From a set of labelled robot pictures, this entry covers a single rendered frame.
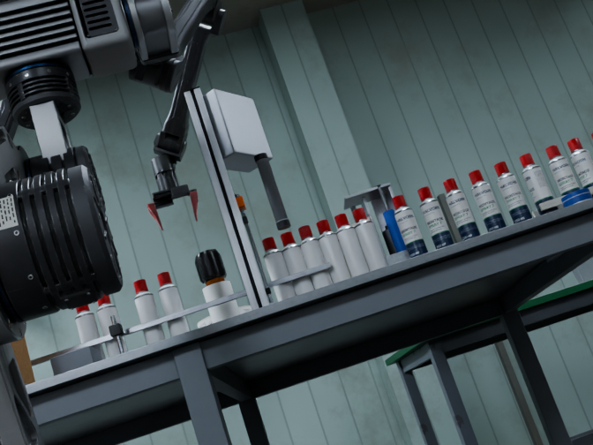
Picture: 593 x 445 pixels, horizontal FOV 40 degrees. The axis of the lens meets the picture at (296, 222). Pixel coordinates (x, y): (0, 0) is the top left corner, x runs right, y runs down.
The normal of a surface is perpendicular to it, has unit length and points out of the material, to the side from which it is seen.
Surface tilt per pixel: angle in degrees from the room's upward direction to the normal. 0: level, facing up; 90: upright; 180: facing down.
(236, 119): 90
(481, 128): 90
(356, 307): 90
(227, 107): 90
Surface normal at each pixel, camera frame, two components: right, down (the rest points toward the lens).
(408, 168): 0.07, -0.29
